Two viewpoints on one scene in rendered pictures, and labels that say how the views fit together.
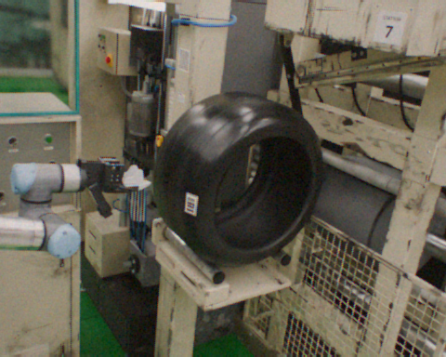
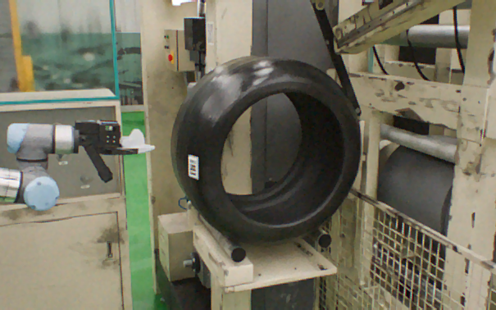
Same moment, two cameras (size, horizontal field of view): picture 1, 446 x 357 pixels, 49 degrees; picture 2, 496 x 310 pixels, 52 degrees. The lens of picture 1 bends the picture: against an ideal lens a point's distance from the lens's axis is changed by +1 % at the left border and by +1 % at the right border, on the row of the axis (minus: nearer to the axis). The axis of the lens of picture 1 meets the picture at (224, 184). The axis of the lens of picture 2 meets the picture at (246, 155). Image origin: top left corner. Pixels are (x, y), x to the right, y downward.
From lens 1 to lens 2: 0.44 m
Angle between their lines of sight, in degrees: 16
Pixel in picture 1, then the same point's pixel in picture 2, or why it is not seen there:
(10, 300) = (60, 289)
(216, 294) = (238, 274)
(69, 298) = (120, 293)
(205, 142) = (207, 100)
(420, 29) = not seen: outside the picture
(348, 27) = not seen: outside the picture
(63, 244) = (38, 194)
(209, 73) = (235, 43)
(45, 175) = (35, 133)
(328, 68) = (361, 24)
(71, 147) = not seen: hidden behind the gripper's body
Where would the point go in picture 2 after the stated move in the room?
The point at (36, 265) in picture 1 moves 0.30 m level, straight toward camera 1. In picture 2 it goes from (84, 253) to (67, 294)
